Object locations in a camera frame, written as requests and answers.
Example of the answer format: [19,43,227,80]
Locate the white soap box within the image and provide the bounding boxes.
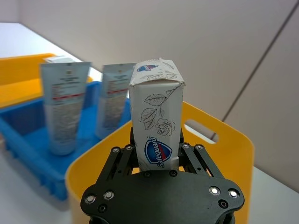
[128,57,186,171]

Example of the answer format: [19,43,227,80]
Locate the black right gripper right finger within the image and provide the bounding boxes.
[178,130,225,178]

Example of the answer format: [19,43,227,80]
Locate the blue plastic tray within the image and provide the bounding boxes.
[0,80,133,202]

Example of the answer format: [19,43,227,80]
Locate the small white box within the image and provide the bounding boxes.
[44,55,76,64]

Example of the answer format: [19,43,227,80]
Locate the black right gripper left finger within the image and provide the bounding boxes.
[96,127,141,186]

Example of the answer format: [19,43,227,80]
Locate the yellow plastic bin with handle slot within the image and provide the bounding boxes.
[65,100,255,224]

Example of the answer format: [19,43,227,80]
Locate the white and grey cream tube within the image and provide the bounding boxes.
[95,63,137,140]
[40,61,92,156]

